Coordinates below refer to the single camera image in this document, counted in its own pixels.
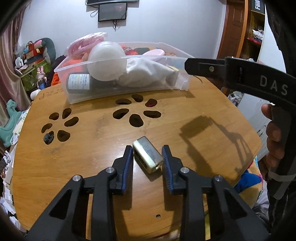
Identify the black wall television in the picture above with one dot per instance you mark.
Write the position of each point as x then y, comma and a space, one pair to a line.
113, 1

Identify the pile of books and papers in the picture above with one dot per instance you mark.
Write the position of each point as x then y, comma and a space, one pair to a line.
7, 197

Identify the bunny lid water bottle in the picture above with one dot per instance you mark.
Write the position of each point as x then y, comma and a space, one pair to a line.
41, 84

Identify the green can white label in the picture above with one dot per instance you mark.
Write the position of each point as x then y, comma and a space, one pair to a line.
78, 82

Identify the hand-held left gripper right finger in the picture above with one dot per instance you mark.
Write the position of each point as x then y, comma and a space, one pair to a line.
167, 169

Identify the clear plastic storage box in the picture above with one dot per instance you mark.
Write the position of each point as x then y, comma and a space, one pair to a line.
97, 92

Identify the red patchwork bag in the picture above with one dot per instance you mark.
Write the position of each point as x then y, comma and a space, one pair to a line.
32, 49

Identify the white mug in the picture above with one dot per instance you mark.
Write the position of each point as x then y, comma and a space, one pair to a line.
34, 94

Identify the wooden desk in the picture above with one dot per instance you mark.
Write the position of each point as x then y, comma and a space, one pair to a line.
92, 143

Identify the small black object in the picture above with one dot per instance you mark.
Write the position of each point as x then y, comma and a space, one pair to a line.
48, 138

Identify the dark purple cloth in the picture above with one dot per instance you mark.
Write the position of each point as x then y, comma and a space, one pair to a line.
59, 61

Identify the person's right hand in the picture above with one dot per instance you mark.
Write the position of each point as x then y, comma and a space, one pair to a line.
274, 139

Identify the colourful patch blanket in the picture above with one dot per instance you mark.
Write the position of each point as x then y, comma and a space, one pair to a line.
247, 180

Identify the pink knitted item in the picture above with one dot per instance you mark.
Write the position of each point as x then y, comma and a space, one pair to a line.
81, 45

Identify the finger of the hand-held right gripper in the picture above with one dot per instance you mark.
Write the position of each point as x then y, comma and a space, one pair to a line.
203, 67

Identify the grey cushion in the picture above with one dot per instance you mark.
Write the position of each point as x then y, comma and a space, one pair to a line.
50, 48

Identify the small silver metal tin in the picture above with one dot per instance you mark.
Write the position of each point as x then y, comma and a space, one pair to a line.
145, 153

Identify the brown curtain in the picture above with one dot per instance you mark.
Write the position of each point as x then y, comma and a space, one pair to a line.
9, 76

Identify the white floor bag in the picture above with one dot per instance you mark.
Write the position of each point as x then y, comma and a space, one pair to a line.
234, 98

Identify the black printed box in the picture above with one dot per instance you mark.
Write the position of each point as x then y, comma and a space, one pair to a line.
257, 7

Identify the brown wooden door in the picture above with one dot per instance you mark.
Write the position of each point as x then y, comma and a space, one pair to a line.
233, 27

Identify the wooden shelf unit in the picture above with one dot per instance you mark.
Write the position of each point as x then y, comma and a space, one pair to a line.
248, 23

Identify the small black wall monitor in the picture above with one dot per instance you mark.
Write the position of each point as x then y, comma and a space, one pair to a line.
112, 11

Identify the orange puffer jacket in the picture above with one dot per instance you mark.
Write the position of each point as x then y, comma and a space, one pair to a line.
55, 78

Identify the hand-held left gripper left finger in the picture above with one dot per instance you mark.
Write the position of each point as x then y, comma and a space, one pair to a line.
127, 169

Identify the teal dinosaur plush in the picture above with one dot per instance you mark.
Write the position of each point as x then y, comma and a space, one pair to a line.
11, 113

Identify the small white toy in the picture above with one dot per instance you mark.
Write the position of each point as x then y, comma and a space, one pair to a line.
19, 62

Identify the pink oval case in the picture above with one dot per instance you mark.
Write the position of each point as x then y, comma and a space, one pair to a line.
153, 52

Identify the white translucent ball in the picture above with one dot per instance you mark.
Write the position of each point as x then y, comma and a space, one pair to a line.
104, 60

